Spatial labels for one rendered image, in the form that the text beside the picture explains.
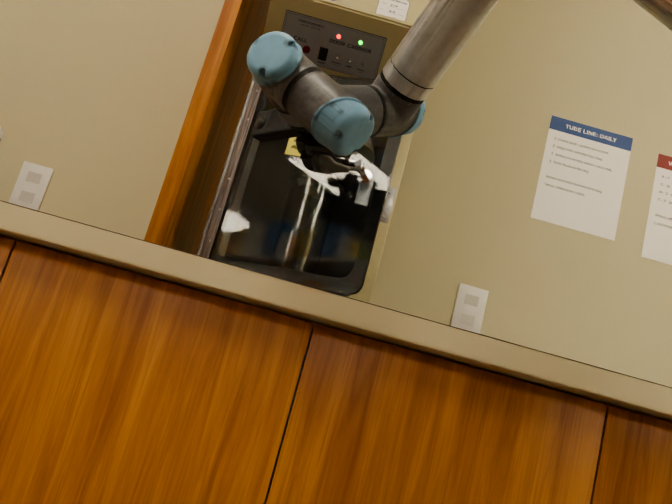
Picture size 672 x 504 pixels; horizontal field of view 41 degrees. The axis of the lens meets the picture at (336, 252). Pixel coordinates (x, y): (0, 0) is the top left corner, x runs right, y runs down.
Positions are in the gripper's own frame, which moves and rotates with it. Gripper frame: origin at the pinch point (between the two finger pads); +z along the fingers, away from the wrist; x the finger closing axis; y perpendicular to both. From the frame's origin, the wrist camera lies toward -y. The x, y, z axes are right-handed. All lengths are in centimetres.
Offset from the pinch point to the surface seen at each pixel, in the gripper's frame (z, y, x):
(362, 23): 1.9, -1.9, 28.8
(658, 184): 81, 51, 39
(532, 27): 67, 16, 72
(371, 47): 5.4, -0.4, 26.0
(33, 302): -27, -27, -38
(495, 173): 66, 15, 31
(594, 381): 1, 49, -28
